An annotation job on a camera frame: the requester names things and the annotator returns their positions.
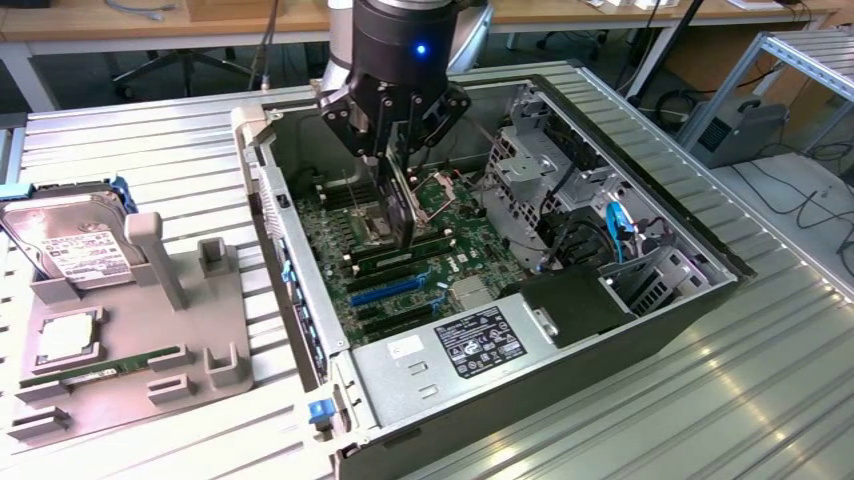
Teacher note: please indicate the white desk box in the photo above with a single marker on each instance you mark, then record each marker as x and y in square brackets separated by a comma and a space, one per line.
[661, 4]

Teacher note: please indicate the green RAM stick with label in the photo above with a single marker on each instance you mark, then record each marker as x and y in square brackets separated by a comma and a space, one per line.
[94, 372]

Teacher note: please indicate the green motherboard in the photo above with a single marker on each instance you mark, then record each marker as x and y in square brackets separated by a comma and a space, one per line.
[467, 235]

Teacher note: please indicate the silver CPU chip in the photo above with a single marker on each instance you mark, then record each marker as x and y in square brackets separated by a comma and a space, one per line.
[66, 340]

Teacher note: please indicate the blue expansion slot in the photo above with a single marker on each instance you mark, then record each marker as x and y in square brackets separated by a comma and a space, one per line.
[387, 295]

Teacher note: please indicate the silver disk bay cage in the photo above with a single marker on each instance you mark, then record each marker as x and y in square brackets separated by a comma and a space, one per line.
[527, 200]

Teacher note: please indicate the silver chipset heatsink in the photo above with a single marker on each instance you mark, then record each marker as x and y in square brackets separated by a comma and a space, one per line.
[470, 290]

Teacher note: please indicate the aluminium profile frame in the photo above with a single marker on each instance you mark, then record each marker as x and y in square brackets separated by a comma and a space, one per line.
[801, 55]

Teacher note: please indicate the metal socket cover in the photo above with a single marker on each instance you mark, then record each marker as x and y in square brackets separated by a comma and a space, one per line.
[441, 192]

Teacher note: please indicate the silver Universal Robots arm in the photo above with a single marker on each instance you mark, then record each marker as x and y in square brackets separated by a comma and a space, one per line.
[339, 45]

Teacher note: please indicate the silver hard disk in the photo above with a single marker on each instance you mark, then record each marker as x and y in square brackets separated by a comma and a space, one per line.
[74, 235]

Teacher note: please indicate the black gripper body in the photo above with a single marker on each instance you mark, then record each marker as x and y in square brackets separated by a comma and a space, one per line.
[401, 35]

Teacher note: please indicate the grey computer tower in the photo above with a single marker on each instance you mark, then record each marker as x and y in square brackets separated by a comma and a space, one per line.
[748, 135]

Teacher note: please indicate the graphics card with metal bracket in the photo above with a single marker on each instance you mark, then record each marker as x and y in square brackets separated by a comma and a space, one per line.
[401, 210]

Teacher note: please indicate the brown cardboard box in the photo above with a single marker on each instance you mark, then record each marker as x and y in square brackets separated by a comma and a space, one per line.
[220, 10]

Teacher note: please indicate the silver power supply unit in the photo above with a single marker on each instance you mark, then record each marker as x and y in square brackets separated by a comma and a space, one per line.
[401, 380]

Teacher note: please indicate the blue plastic disk carrier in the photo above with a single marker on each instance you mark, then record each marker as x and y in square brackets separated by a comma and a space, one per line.
[123, 192]

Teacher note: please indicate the black stand pole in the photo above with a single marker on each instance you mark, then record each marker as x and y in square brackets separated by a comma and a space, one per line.
[667, 45]

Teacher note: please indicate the black expansion slot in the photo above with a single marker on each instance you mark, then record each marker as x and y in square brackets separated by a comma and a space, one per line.
[401, 325]
[381, 282]
[394, 314]

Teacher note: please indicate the black plastic fan shroud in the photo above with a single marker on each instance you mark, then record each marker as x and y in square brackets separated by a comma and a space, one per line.
[574, 305]

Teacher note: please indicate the open black PC case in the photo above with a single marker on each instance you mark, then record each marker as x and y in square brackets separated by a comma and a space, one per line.
[534, 395]

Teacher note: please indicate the thin metal locking lever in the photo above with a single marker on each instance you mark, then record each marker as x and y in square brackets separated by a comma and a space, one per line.
[351, 192]

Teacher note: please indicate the black office chair base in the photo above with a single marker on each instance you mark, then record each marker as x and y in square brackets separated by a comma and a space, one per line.
[190, 62]
[594, 37]

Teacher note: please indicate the grey plastic parts rack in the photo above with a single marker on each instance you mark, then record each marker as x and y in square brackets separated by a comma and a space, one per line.
[134, 345]

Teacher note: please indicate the wooden office desk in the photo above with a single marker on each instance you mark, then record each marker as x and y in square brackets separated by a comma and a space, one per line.
[567, 17]
[67, 27]

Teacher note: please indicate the blue case latch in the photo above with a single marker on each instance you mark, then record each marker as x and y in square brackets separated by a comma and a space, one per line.
[321, 410]

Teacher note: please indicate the CPU socket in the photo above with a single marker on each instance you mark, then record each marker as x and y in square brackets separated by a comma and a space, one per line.
[375, 231]

